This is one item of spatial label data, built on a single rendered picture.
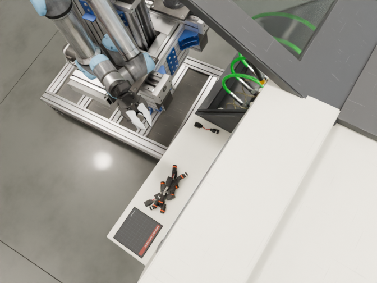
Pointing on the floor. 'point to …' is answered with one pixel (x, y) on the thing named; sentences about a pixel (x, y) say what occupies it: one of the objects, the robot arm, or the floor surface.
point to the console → (244, 192)
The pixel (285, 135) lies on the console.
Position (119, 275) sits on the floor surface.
